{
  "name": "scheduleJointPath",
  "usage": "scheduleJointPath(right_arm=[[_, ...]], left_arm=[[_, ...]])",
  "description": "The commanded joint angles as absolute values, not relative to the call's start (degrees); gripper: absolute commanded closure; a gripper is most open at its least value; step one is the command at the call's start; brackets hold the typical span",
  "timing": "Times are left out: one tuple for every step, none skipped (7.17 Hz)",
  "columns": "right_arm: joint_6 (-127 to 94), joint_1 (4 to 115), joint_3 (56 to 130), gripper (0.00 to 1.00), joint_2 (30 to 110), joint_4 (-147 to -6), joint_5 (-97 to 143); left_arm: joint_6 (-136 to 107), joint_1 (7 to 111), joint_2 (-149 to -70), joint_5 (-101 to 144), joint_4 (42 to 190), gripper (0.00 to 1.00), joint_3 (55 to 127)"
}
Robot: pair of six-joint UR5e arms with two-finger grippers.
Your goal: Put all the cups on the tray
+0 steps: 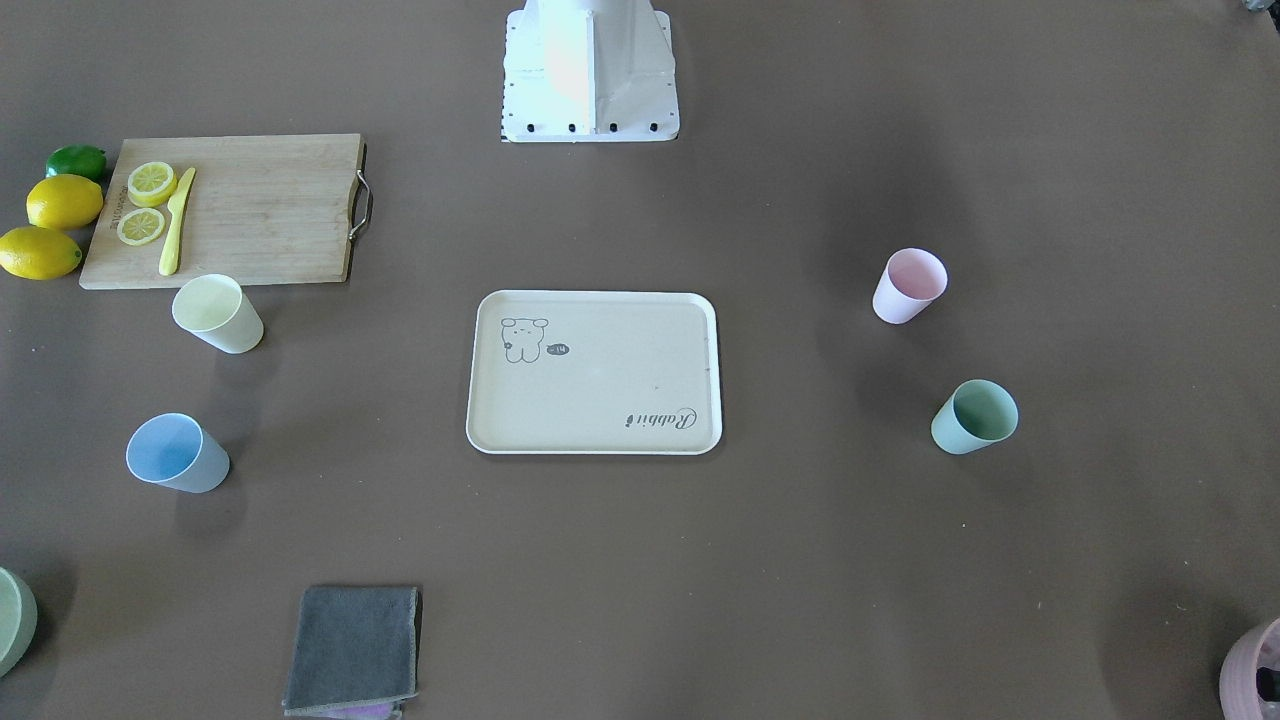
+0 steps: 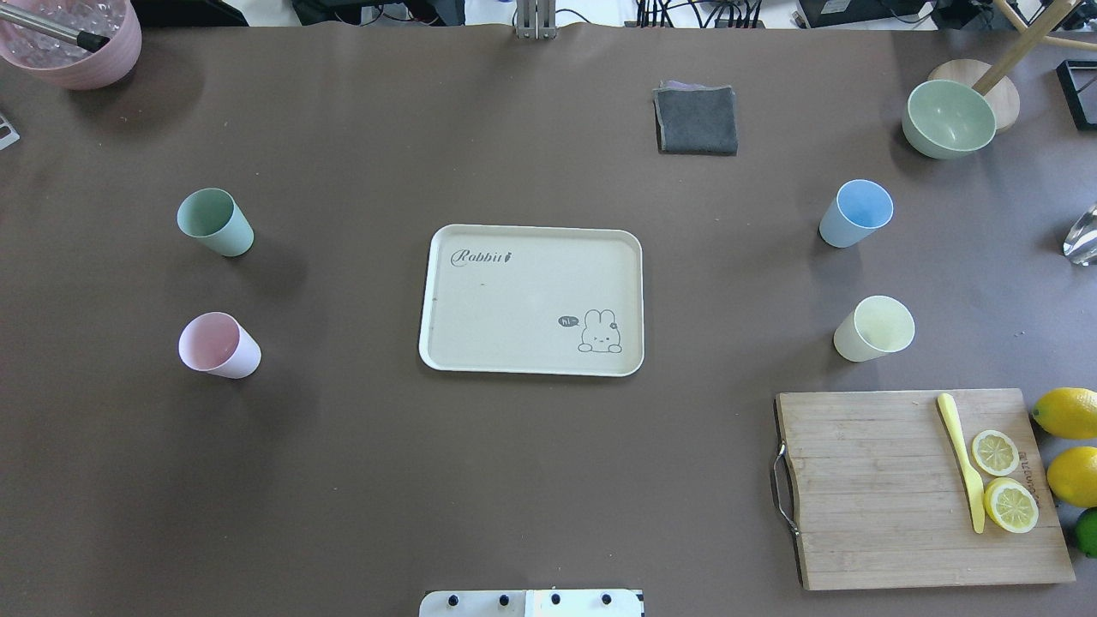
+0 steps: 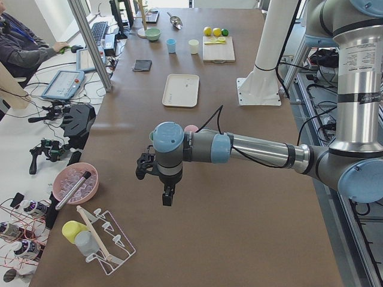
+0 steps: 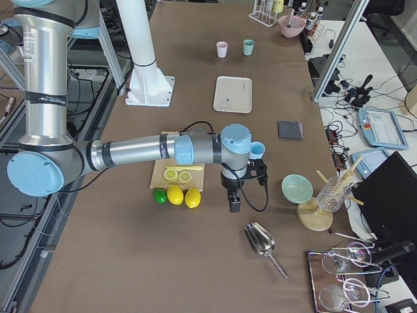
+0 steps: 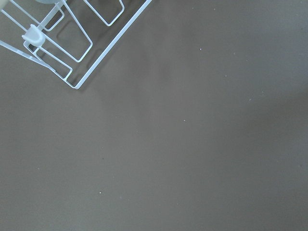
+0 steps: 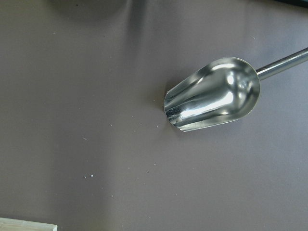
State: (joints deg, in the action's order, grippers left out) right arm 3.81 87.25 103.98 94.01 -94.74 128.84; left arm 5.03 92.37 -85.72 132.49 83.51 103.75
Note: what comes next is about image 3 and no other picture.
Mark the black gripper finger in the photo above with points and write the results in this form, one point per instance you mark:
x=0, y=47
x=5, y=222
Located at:
x=170, y=194
x=166, y=196

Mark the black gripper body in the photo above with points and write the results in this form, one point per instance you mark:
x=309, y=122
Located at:
x=169, y=181

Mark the blue cup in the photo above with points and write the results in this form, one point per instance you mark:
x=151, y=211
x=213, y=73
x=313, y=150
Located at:
x=171, y=45

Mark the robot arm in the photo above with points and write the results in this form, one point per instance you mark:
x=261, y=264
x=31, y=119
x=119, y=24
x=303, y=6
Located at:
x=352, y=163

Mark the cream rabbit tray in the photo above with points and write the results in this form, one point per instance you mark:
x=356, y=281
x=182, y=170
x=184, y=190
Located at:
x=181, y=90

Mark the pink cup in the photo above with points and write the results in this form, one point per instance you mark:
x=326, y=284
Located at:
x=191, y=128

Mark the metal muddler tube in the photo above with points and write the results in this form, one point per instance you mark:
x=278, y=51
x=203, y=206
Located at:
x=73, y=190

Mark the grey cup on rack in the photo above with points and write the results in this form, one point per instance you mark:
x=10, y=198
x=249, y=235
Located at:
x=86, y=243

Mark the yellow cup on rack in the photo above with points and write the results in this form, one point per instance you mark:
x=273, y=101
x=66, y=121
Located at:
x=71, y=228

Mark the pink bowl with ice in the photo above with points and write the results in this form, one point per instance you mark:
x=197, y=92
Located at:
x=65, y=181

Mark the black device stand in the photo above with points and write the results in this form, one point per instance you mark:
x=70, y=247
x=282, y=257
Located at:
x=77, y=123

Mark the grey folded cloth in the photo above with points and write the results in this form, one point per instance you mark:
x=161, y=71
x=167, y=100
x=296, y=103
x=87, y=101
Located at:
x=142, y=65

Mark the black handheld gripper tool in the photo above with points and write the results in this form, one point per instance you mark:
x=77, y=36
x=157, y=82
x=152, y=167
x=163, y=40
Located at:
x=52, y=149

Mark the white pillar base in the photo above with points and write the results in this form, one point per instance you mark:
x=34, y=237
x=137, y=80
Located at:
x=260, y=87

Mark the wooden cutting board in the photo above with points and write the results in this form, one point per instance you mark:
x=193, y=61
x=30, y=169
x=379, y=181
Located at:
x=218, y=53

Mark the cream yellow cup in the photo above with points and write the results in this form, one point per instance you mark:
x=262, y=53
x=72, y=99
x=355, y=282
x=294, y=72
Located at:
x=193, y=46

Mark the blue teach pendant near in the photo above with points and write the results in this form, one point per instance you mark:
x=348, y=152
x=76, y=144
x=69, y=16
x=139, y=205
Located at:
x=64, y=85

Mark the blue teach pendant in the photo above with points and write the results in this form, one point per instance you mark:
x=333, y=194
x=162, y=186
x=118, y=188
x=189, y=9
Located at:
x=64, y=85
x=84, y=61

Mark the blue teach pendant far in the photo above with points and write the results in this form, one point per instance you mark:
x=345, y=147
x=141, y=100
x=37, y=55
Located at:
x=84, y=61

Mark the green bowl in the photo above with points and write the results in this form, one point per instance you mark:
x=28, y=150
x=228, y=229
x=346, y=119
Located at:
x=152, y=34

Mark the wooden cup stand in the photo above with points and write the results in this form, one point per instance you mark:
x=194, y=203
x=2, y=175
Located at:
x=142, y=31

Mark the whole lemon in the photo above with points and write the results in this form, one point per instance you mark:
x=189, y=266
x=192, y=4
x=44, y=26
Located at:
x=216, y=31
x=207, y=31

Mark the green lime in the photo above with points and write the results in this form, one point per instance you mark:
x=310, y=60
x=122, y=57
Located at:
x=224, y=32

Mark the metal scoop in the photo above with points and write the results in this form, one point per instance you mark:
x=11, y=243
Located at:
x=175, y=21

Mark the black keyboard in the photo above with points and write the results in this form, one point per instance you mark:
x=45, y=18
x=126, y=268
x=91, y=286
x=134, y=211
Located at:
x=98, y=31

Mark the seated person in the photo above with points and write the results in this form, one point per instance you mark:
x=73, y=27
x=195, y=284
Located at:
x=23, y=52

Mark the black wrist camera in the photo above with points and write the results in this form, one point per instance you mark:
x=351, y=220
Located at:
x=146, y=164

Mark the white wire cup rack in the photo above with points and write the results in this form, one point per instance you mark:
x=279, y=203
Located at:
x=115, y=247

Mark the aluminium frame post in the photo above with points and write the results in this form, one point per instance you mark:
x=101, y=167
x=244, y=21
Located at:
x=80, y=18

